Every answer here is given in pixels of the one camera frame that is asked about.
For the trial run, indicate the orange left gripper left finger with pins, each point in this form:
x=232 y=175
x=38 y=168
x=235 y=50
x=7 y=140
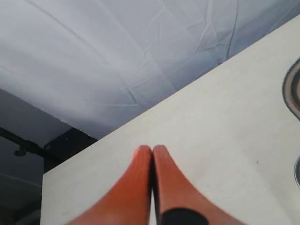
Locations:
x=128 y=201

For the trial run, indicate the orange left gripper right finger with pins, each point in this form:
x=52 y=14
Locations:
x=177 y=201

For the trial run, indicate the steel two-compartment lunch box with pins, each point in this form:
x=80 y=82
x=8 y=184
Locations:
x=291 y=89

